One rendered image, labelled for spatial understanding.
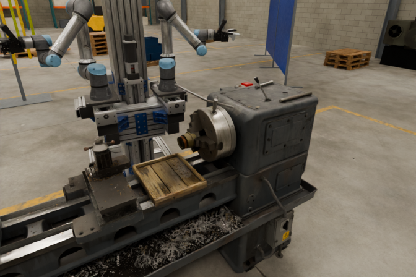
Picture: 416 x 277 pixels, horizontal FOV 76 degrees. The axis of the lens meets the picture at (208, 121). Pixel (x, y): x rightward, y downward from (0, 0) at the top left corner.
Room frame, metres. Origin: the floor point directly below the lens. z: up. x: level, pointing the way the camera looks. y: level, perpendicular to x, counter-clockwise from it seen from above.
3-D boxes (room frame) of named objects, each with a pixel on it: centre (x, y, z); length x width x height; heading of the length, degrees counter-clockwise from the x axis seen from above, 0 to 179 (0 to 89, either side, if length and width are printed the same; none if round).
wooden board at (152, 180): (1.26, 0.22, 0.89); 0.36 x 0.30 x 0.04; 32
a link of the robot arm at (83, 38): (1.91, 0.86, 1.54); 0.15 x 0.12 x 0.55; 47
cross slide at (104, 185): (1.11, 0.50, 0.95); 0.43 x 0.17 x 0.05; 32
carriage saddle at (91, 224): (1.07, 0.54, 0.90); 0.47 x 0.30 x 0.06; 32
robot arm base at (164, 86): (2.03, 0.32, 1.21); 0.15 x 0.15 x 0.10
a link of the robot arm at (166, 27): (2.16, 0.33, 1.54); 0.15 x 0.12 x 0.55; 4
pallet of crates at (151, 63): (8.49, 1.91, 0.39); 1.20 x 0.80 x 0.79; 132
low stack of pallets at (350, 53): (8.42, -4.32, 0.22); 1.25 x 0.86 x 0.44; 127
